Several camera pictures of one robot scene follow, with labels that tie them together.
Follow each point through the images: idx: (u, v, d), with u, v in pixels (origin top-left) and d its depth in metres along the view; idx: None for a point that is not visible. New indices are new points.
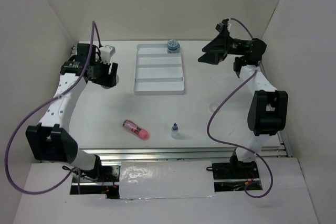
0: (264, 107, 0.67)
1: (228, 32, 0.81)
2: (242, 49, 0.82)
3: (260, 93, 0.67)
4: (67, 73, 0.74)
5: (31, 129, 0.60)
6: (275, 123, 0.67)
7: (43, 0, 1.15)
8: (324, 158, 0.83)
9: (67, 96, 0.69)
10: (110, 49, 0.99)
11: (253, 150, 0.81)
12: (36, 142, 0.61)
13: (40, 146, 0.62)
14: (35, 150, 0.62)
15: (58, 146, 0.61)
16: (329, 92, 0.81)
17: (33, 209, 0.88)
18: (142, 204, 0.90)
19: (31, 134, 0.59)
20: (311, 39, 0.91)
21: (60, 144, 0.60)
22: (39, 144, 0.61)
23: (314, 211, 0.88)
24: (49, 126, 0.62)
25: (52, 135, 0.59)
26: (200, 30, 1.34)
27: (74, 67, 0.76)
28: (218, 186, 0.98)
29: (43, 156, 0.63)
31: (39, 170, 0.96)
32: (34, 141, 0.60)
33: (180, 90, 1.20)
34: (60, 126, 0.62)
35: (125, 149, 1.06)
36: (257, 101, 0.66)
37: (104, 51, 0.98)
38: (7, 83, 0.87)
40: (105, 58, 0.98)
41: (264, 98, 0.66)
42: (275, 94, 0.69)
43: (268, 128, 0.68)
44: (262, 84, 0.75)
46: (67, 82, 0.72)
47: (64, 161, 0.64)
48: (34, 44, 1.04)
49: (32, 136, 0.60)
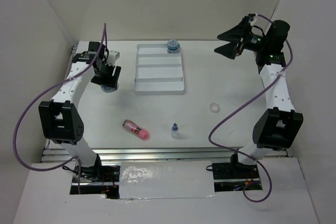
0: (272, 125, 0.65)
1: (248, 25, 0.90)
2: (260, 45, 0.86)
3: (273, 111, 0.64)
4: (78, 62, 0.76)
5: (44, 105, 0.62)
6: (279, 139, 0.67)
7: None
8: (324, 158, 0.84)
9: (79, 79, 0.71)
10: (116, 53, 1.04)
11: (253, 158, 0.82)
12: (48, 117, 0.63)
13: (50, 121, 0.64)
14: (46, 125, 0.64)
15: (67, 121, 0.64)
16: (329, 93, 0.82)
17: (32, 209, 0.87)
18: (142, 204, 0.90)
19: (43, 109, 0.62)
20: (311, 40, 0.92)
21: (70, 119, 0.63)
22: (49, 118, 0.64)
23: (314, 211, 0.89)
24: (60, 102, 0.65)
25: (63, 109, 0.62)
26: (201, 30, 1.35)
27: (85, 58, 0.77)
28: (218, 186, 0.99)
29: (52, 132, 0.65)
31: (39, 170, 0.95)
32: (45, 117, 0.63)
33: (181, 90, 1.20)
34: (71, 102, 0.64)
35: (126, 149, 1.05)
36: (268, 120, 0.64)
37: (111, 54, 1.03)
38: (7, 82, 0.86)
40: (112, 61, 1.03)
41: (276, 118, 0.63)
42: (290, 114, 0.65)
43: (272, 142, 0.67)
44: (279, 98, 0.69)
46: (79, 68, 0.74)
47: (72, 138, 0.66)
48: (35, 43, 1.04)
49: (44, 112, 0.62)
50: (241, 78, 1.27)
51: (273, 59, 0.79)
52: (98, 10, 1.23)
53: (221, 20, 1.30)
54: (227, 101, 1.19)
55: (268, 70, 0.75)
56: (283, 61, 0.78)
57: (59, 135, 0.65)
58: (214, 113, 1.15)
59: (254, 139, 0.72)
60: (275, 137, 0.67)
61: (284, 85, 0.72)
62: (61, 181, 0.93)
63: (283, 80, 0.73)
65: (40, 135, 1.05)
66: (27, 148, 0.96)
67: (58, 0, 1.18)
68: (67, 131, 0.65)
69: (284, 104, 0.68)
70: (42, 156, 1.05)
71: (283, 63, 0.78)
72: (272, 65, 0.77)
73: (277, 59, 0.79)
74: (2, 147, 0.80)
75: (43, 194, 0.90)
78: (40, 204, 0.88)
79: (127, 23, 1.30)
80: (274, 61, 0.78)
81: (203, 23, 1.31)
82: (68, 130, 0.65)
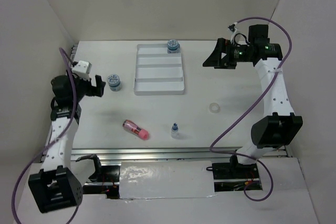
0: (272, 131, 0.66)
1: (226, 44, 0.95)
2: (245, 55, 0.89)
3: (272, 117, 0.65)
4: (59, 118, 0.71)
5: (33, 178, 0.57)
6: (279, 140, 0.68)
7: None
8: (324, 158, 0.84)
9: (64, 138, 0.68)
10: (85, 68, 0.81)
11: (254, 157, 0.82)
12: (41, 192, 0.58)
13: (43, 194, 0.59)
14: (41, 199, 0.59)
15: (66, 191, 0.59)
16: (330, 93, 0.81)
17: (33, 208, 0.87)
18: (142, 204, 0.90)
19: (34, 184, 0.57)
20: (311, 39, 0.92)
21: (66, 185, 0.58)
22: (42, 191, 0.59)
23: (314, 211, 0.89)
24: (52, 170, 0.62)
25: (58, 179, 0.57)
26: (201, 30, 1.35)
27: (65, 112, 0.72)
28: (218, 186, 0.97)
29: (49, 206, 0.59)
31: (39, 169, 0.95)
32: (37, 189, 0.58)
33: (181, 90, 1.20)
34: (64, 167, 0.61)
35: (126, 149, 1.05)
36: (267, 126, 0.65)
37: (80, 72, 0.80)
38: (7, 83, 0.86)
40: (85, 77, 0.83)
41: (275, 123, 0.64)
42: (289, 116, 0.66)
43: (271, 144, 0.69)
44: (278, 100, 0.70)
46: (61, 125, 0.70)
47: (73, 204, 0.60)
48: (34, 44, 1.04)
49: (36, 185, 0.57)
50: (241, 79, 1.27)
51: (269, 50, 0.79)
52: (98, 10, 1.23)
53: (221, 20, 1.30)
54: (227, 101, 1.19)
55: (264, 66, 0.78)
56: (280, 50, 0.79)
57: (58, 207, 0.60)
58: (214, 113, 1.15)
59: (253, 140, 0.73)
60: (275, 138, 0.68)
61: (282, 83, 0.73)
62: None
63: (281, 77, 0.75)
65: (40, 135, 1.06)
66: (28, 148, 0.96)
67: (58, 0, 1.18)
68: (66, 202, 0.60)
69: (283, 106, 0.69)
70: (42, 157, 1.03)
71: (279, 54, 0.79)
72: (268, 60, 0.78)
73: (273, 50, 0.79)
74: (2, 147, 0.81)
75: None
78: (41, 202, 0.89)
79: (127, 22, 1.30)
80: (271, 52, 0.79)
81: (203, 23, 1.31)
82: (68, 200, 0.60)
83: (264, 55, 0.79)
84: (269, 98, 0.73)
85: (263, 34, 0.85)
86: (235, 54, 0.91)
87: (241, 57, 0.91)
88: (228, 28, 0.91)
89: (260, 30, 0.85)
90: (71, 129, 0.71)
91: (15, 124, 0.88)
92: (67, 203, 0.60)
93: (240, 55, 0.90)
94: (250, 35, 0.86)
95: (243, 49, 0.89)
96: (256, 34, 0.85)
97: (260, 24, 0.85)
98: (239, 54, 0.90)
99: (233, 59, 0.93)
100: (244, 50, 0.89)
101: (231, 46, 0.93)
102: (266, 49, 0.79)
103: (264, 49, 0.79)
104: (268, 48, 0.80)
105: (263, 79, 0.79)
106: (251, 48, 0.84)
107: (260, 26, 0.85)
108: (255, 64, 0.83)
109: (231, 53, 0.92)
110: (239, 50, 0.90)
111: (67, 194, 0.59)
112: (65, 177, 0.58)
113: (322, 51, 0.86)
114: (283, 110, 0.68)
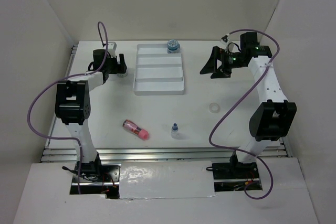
0: (268, 120, 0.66)
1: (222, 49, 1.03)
2: (238, 62, 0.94)
3: (268, 105, 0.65)
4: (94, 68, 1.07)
5: (61, 82, 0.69)
6: (275, 130, 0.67)
7: None
8: (325, 158, 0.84)
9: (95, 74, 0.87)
10: (112, 45, 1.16)
11: (253, 154, 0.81)
12: (62, 93, 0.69)
13: (61, 99, 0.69)
14: (59, 99, 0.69)
15: (79, 97, 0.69)
16: (331, 93, 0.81)
17: (32, 208, 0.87)
18: (141, 204, 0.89)
19: (60, 85, 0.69)
20: (311, 39, 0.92)
21: (83, 93, 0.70)
22: (62, 95, 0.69)
23: (314, 211, 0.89)
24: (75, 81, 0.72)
25: (79, 85, 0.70)
26: (201, 30, 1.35)
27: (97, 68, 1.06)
28: (218, 186, 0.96)
29: (63, 108, 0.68)
31: (38, 169, 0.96)
32: (60, 92, 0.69)
33: (181, 90, 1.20)
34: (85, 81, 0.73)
35: (126, 149, 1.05)
36: (263, 114, 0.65)
37: (109, 48, 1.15)
38: (8, 82, 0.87)
40: (112, 54, 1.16)
41: (270, 111, 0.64)
42: (283, 104, 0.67)
43: (269, 135, 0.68)
44: (271, 90, 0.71)
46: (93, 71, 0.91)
47: (80, 111, 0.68)
48: (34, 43, 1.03)
49: (60, 88, 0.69)
50: (241, 79, 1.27)
51: (260, 50, 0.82)
52: (98, 10, 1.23)
53: (220, 21, 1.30)
54: (227, 100, 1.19)
55: (256, 62, 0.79)
56: (269, 50, 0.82)
57: (69, 111, 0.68)
58: (213, 113, 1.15)
59: (252, 132, 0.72)
60: (272, 129, 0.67)
61: (273, 76, 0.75)
62: (61, 181, 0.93)
63: (272, 71, 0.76)
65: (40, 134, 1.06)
66: (29, 147, 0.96)
67: (58, 0, 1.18)
68: (75, 108, 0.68)
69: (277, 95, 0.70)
70: (42, 156, 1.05)
71: (269, 53, 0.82)
72: (259, 57, 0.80)
73: (262, 49, 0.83)
74: (2, 146, 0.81)
75: (43, 192, 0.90)
78: (41, 178, 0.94)
79: (127, 22, 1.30)
80: (261, 52, 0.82)
81: (203, 23, 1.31)
82: (77, 106, 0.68)
83: (255, 54, 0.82)
84: (262, 87, 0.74)
85: (253, 39, 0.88)
86: (230, 61, 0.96)
87: (234, 64, 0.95)
88: (221, 39, 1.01)
89: (250, 36, 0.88)
90: (97, 77, 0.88)
91: (14, 124, 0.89)
92: (76, 109, 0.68)
93: (233, 62, 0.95)
94: (242, 42, 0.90)
95: (237, 55, 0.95)
96: (247, 39, 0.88)
97: (250, 31, 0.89)
98: (233, 60, 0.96)
99: (228, 65, 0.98)
100: (237, 56, 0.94)
101: (226, 55, 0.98)
102: (257, 49, 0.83)
103: (254, 49, 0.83)
104: (258, 48, 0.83)
105: (255, 75, 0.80)
106: (243, 51, 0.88)
107: (251, 32, 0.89)
108: (248, 64, 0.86)
109: (225, 60, 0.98)
110: (233, 57, 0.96)
111: (81, 102, 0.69)
112: (84, 87, 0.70)
113: (322, 51, 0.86)
114: (276, 98, 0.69)
